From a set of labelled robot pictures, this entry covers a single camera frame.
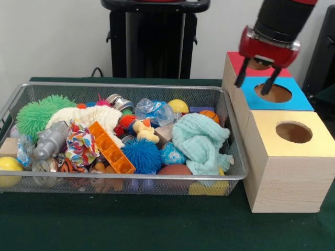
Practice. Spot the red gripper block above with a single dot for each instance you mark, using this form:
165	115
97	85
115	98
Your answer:
267	51

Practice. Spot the wooden box with three holes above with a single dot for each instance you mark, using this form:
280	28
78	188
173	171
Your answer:
288	183

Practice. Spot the large colourful patterned cloth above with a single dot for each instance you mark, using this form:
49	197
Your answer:
81	146

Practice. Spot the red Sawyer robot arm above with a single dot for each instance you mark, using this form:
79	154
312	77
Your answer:
282	15

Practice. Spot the orange mini basketball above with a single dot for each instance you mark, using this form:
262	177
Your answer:
210	115

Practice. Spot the black chair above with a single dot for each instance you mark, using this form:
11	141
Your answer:
322	57

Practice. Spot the yellow ball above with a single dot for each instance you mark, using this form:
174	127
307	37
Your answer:
9	164
178	105

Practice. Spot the mint green cloth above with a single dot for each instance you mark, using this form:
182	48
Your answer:
199	141

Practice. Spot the blue spiky rubber ball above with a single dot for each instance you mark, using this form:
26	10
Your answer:
141	155

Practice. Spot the orange plastic compartment tray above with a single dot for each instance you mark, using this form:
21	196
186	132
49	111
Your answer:
112	151

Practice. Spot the cream fluffy cloth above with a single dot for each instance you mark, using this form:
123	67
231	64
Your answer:
89	113

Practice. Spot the dark green tablecloth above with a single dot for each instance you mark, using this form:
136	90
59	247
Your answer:
157	222

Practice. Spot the silver toy robot figure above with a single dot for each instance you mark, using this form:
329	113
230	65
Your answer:
49	141

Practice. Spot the green spiky rubber ball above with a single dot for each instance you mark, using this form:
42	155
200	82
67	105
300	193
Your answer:
32	119

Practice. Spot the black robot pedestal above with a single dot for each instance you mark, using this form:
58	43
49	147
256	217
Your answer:
157	47

